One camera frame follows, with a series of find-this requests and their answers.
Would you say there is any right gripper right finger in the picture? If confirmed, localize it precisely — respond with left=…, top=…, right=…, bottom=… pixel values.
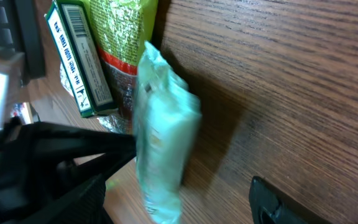
left=249, top=176, right=330, bottom=224

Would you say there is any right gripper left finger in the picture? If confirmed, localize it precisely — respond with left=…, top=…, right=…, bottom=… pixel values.
left=0, top=118, right=135, bottom=224

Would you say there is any teal tissue packet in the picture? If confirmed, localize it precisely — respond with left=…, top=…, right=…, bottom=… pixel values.
left=132, top=41, right=202, bottom=223

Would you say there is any green white medicine box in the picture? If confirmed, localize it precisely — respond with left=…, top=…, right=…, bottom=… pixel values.
left=45, top=1, right=118, bottom=118

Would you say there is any green snack bag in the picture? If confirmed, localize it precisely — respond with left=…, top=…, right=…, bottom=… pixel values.
left=52, top=0, right=158, bottom=134

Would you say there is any grey plastic mesh basket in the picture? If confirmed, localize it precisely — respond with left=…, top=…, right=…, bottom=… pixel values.
left=0, top=0, right=46, bottom=85

